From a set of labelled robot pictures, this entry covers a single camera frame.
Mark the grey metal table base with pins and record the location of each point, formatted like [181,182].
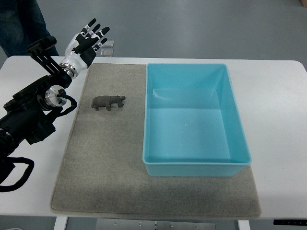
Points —
[122,224]

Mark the grey felt mat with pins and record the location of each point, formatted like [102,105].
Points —
[102,172]

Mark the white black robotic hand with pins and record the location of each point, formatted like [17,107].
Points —
[83,48]

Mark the person in blue jeans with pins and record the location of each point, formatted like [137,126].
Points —
[21,24]

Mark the black table control panel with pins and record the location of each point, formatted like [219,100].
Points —
[290,222]

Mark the brown toy hippo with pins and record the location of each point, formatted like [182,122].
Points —
[107,101]

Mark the light blue plastic box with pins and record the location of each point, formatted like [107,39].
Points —
[192,125]

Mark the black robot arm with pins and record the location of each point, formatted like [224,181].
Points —
[32,111]

